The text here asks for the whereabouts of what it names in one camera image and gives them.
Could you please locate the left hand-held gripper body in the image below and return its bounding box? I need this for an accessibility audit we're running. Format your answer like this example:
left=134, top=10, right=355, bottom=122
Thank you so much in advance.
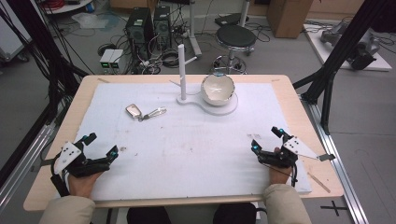
left=40, top=140, right=112, bottom=179

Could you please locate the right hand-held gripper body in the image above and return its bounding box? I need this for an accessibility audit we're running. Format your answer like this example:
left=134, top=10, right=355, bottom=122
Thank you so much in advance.
left=257, top=135, right=337, bottom=175

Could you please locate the person's right hand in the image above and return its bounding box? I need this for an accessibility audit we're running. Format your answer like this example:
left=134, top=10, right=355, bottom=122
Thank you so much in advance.
left=268, top=147, right=294, bottom=186

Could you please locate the person's left hand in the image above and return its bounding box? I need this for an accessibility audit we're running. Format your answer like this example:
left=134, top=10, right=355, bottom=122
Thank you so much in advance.
left=67, top=170, right=105, bottom=199

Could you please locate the wooden table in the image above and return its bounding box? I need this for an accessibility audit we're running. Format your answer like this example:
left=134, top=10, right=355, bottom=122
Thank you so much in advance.
left=22, top=74, right=345, bottom=213

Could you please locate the thin wooden stick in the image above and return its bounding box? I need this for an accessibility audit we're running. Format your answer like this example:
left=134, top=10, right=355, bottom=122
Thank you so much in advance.
left=307, top=171, right=332, bottom=194

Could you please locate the silver car key fob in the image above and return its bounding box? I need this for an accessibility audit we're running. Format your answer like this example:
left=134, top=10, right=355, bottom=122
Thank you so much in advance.
left=124, top=104, right=143, bottom=120

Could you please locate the white foam mat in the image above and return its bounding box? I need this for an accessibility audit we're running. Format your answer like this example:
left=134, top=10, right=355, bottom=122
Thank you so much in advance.
left=74, top=81, right=313, bottom=202

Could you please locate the white eggshell-shaped bowl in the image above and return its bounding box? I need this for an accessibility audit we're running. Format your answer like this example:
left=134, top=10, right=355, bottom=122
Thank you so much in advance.
left=200, top=73, right=236, bottom=107

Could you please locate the white power supply box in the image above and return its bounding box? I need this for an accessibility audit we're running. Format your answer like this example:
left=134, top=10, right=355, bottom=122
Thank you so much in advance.
left=99, top=49, right=115, bottom=70
left=108, top=49, right=124, bottom=70

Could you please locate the black round stool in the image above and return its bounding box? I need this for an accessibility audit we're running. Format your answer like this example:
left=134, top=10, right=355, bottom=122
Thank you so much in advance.
left=212, top=23, right=259, bottom=75

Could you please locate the white board with machine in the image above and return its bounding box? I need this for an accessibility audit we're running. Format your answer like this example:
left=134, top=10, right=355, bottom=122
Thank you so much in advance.
left=303, top=17, right=393, bottom=73

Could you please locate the brown cardboard box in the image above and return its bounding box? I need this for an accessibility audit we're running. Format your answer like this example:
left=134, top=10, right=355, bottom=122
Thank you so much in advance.
left=266, top=0, right=315, bottom=39

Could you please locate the large black computer tower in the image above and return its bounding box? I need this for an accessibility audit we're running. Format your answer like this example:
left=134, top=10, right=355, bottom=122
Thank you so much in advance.
left=125, top=7, right=156, bottom=61

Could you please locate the small black computer tower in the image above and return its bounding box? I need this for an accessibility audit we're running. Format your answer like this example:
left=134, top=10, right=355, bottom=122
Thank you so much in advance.
left=152, top=5, right=173, bottom=50

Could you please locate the black cable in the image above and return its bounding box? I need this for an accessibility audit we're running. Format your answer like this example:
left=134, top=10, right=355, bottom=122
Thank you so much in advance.
left=267, top=162, right=299, bottom=189

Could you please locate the black strap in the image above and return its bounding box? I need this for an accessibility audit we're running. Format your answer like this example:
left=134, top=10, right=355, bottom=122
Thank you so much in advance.
left=49, top=154, right=72, bottom=198

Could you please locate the aluminium rail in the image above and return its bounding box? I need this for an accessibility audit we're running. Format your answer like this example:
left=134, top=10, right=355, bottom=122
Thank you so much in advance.
left=300, top=94, right=370, bottom=224
left=0, top=123, right=56, bottom=213

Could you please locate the car key with ring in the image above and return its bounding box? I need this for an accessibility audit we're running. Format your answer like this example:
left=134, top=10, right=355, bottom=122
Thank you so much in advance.
left=137, top=105, right=168, bottom=122

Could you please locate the black metal frame stand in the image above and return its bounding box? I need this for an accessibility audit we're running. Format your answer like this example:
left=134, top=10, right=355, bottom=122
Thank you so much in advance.
left=292, top=0, right=396, bottom=136
left=0, top=0, right=90, bottom=188

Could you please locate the white stand with post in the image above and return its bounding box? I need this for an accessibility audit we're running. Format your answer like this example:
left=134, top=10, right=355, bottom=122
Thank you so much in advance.
left=169, top=43, right=239, bottom=117

